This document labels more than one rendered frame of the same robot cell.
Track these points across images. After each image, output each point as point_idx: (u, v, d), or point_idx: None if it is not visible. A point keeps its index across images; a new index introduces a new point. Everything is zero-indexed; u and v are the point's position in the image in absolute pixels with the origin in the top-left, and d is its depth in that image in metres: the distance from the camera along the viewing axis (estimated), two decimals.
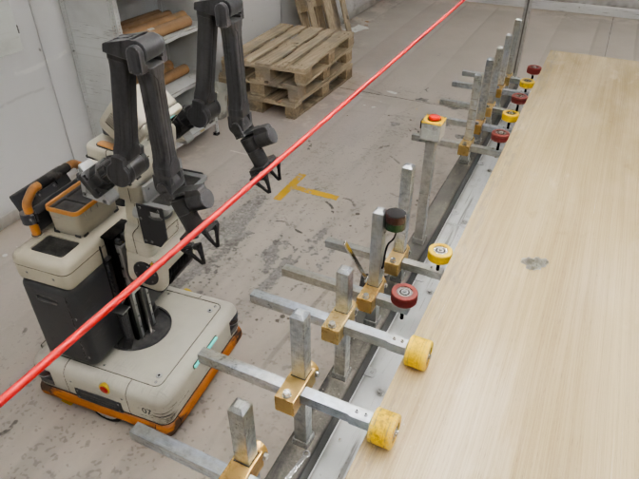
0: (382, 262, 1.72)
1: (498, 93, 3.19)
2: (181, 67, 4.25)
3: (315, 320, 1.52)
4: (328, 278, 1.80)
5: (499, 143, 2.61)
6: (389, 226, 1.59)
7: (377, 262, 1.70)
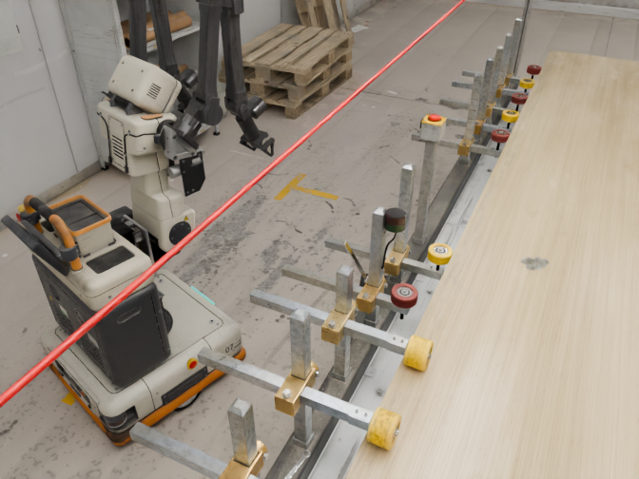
0: (382, 262, 1.72)
1: (498, 93, 3.19)
2: (181, 67, 4.25)
3: (315, 320, 1.52)
4: (328, 278, 1.80)
5: (499, 143, 2.61)
6: (389, 226, 1.59)
7: (377, 262, 1.70)
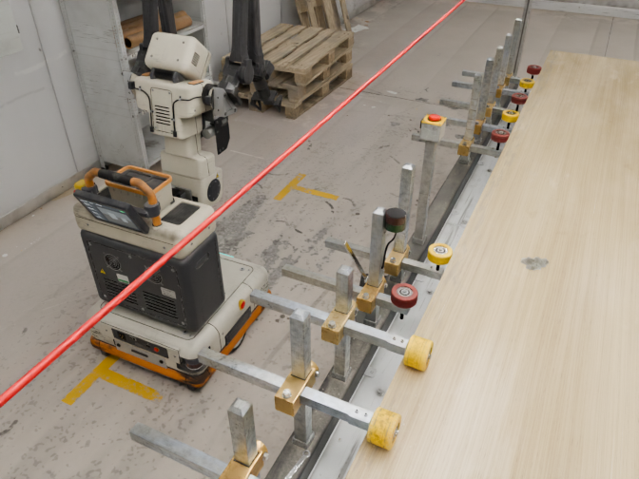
0: (382, 262, 1.72)
1: (498, 93, 3.19)
2: None
3: (315, 320, 1.52)
4: (328, 278, 1.80)
5: (499, 143, 2.61)
6: (389, 226, 1.59)
7: (377, 262, 1.70)
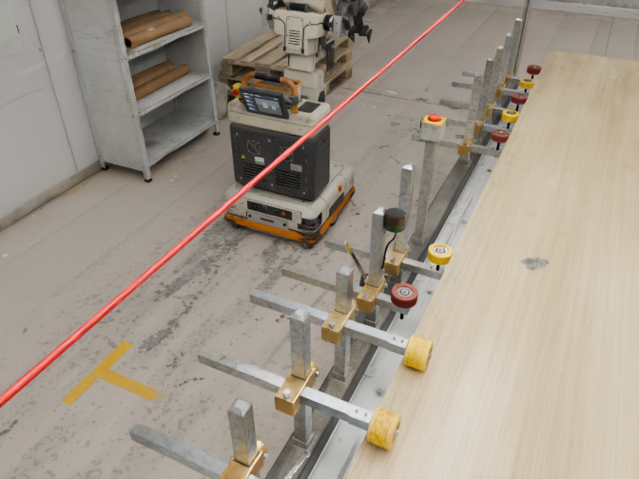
0: (382, 262, 1.72)
1: (498, 93, 3.19)
2: (181, 67, 4.25)
3: (315, 320, 1.52)
4: (328, 278, 1.80)
5: (499, 143, 2.61)
6: (389, 226, 1.59)
7: (377, 262, 1.70)
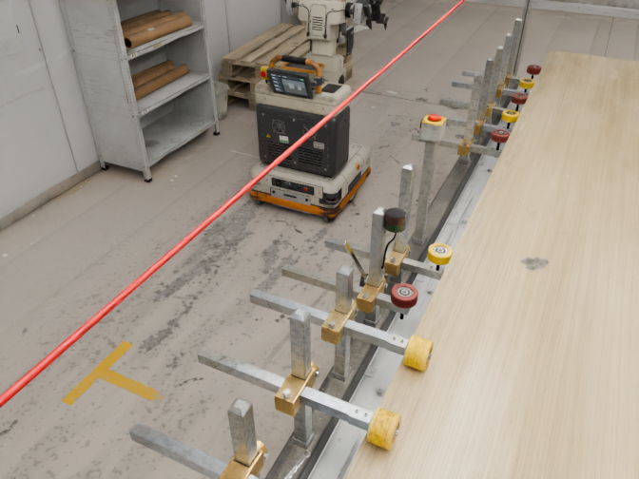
0: (382, 262, 1.72)
1: (498, 93, 3.19)
2: (181, 67, 4.25)
3: (315, 320, 1.52)
4: (328, 278, 1.80)
5: (499, 143, 2.61)
6: (389, 226, 1.59)
7: (377, 262, 1.70)
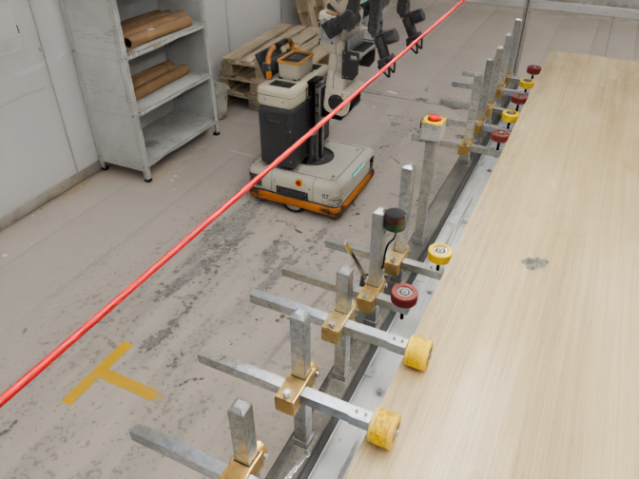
0: (382, 262, 1.72)
1: (498, 93, 3.19)
2: (181, 67, 4.25)
3: (315, 320, 1.52)
4: (328, 278, 1.80)
5: (499, 143, 2.61)
6: (389, 226, 1.59)
7: (377, 262, 1.70)
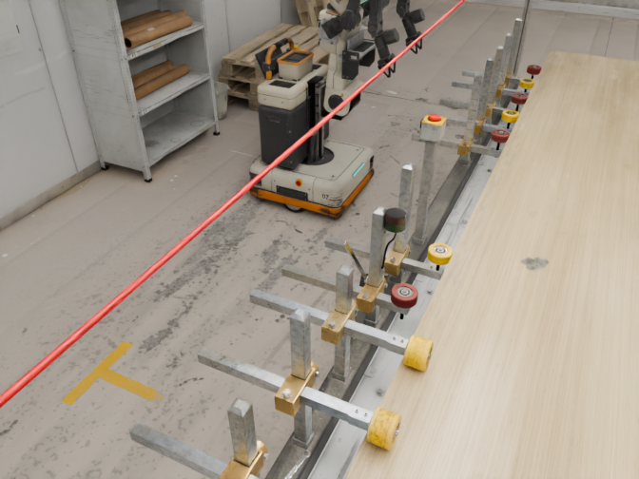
0: (382, 262, 1.72)
1: (498, 93, 3.19)
2: (181, 67, 4.25)
3: (315, 320, 1.52)
4: (328, 278, 1.80)
5: (499, 143, 2.61)
6: (389, 226, 1.59)
7: (377, 262, 1.70)
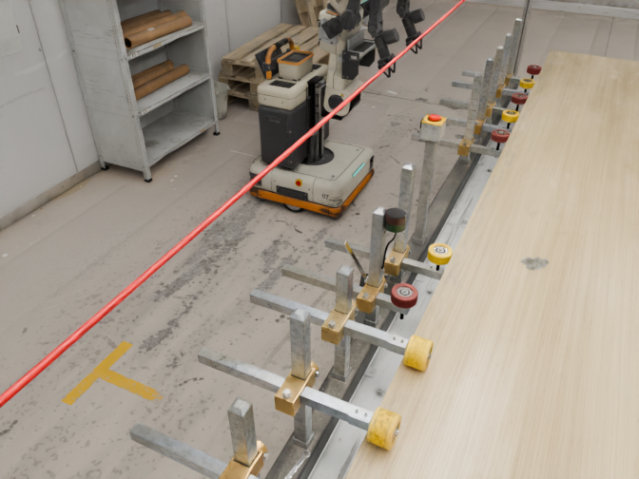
0: (382, 262, 1.72)
1: (498, 93, 3.19)
2: (181, 67, 4.25)
3: (315, 320, 1.52)
4: (328, 278, 1.80)
5: (499, 143, 2.61)
6: (389, 226, 1.59)
7: (377, 262, 1.70)
